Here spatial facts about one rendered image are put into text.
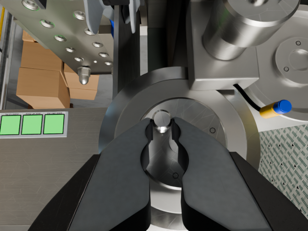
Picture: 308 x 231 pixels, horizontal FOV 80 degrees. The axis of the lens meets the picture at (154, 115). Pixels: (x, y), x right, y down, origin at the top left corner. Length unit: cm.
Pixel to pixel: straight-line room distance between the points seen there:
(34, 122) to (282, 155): 57
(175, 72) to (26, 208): 53
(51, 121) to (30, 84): 169
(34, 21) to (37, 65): 189
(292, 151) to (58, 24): 44
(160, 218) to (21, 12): 37
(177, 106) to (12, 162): 54
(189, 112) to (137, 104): 5
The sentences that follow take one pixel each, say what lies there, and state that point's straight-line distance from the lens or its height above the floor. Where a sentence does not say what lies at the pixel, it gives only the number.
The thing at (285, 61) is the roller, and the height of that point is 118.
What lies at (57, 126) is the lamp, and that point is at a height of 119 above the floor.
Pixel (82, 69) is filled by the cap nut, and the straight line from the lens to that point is 56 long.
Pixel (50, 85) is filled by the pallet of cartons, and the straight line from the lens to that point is 220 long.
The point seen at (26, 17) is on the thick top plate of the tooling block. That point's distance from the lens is 42.
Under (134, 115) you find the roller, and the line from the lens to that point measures 16.
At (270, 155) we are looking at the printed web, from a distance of 39.
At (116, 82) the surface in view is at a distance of 19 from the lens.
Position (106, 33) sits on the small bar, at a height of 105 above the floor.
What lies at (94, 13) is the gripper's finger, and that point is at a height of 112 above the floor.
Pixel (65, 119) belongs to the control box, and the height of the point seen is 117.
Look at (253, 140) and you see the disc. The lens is 19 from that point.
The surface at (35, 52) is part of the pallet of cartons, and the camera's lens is 237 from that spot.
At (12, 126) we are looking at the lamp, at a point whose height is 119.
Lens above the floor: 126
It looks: 10 degrees down
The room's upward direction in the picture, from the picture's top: 179 degrees clockwise
